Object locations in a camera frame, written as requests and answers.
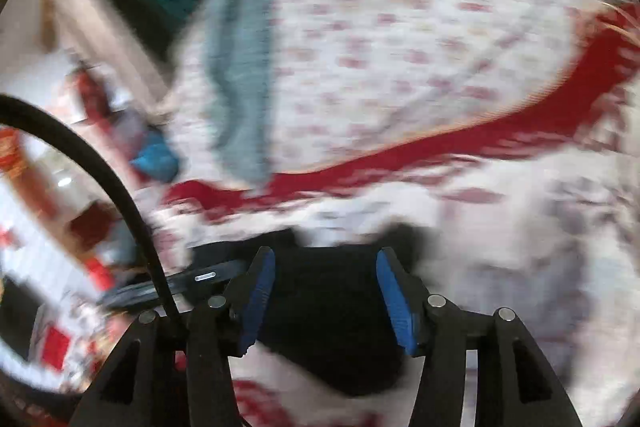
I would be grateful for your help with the teal fleece blanket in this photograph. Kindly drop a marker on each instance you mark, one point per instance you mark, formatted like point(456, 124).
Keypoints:
point(240, 82)

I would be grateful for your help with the blue object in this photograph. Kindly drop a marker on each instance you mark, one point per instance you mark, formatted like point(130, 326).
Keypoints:
point(155, 159)

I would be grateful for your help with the white rose print bedsheet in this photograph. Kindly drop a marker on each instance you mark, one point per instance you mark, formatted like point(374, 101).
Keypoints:
point(400, 32)

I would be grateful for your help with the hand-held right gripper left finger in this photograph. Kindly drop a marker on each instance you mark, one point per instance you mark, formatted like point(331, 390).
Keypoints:
point(260, 292)

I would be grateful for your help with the black pants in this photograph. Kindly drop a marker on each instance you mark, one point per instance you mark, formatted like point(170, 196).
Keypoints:
point(325, 307)

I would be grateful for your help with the beige cloth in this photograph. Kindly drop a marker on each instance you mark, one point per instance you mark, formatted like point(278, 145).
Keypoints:
point(95, 17)

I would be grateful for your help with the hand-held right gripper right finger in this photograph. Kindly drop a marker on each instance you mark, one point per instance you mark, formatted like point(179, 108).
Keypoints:
point(395, 297)

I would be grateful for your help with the red white floral fleece blanket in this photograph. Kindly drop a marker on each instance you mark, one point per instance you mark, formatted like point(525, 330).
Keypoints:
point(525, 232)

